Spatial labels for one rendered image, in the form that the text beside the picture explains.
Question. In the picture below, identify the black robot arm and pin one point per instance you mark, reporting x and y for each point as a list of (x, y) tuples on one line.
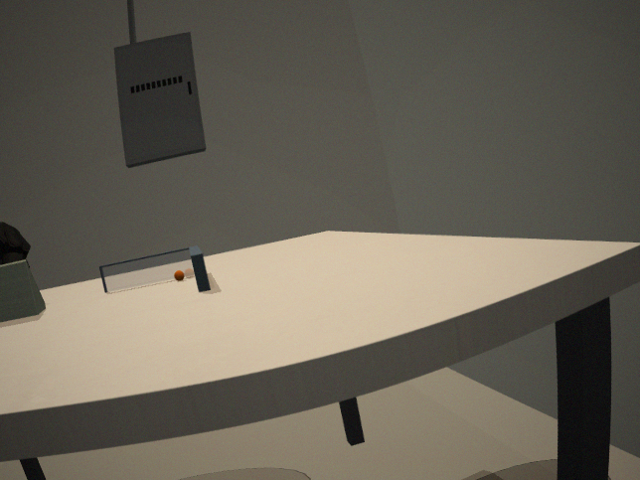
[(13, 247)]

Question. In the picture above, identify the clear low wall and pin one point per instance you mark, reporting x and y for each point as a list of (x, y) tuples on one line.
[(145, 271)]

